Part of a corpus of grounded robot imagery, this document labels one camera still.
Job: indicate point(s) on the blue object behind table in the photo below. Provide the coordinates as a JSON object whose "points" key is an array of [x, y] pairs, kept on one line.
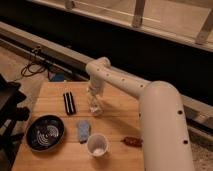
{"points": [[57, 78]]}

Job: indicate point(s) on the blue crumpled cloth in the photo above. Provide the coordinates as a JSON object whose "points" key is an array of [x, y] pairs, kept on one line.
{"points": [[83, 131]]}

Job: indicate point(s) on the dark ceramic bowl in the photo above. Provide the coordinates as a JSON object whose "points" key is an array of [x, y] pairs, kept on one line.
{"points": [[45, 133]]}

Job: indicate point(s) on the white plastic bottle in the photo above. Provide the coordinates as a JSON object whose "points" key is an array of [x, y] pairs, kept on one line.
{"points": [[95, 107]]}

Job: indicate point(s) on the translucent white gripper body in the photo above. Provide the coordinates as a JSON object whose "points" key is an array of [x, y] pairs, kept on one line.
{"points": [[92, 93]]}

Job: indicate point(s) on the brown oblong object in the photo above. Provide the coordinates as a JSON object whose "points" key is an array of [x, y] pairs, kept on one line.
{"points": [[132, 141]]}

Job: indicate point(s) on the white paper cup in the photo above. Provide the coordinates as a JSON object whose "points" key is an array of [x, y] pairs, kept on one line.
{"points": [[97, 145]]}

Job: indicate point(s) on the black rectangular case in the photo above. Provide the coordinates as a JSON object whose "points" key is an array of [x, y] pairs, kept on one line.
{"points": [[69, 103]]}

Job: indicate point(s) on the metal window frame rail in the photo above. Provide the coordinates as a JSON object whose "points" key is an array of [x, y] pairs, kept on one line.
{"points": [[189, 22]]}

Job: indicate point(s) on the black tripod stand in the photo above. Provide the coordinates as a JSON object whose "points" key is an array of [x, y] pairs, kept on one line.
{"points": [[10, 96]]}

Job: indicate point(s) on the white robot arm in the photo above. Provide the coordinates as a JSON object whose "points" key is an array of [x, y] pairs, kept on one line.
{"points": [[166, 144]]}

